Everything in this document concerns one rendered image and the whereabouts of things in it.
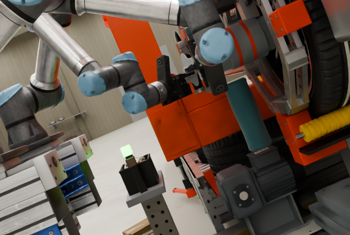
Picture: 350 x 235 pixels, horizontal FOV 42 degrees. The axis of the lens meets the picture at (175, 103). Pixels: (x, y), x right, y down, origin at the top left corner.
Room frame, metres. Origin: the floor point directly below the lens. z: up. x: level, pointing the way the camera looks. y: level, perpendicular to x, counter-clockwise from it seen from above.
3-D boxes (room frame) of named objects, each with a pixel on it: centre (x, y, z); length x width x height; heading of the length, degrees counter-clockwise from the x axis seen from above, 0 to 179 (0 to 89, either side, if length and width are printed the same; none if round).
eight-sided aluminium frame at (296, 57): (1.54, -0.35, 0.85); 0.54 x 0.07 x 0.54; 3
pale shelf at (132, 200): (2.09, 0.27, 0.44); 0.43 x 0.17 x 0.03; 3
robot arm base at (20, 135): (1.76, 0.57, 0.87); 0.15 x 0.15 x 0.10
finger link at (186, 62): (1.32, -0.08, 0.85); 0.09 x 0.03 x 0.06; 30
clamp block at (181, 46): (1.70, -0.13, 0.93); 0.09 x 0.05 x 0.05; 93
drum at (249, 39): (1.54, -0.28, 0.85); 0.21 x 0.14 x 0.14; 93
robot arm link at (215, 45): (1.06, -0.14, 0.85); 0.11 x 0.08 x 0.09; 3
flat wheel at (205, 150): (2.41, -0.37, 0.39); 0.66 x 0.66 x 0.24
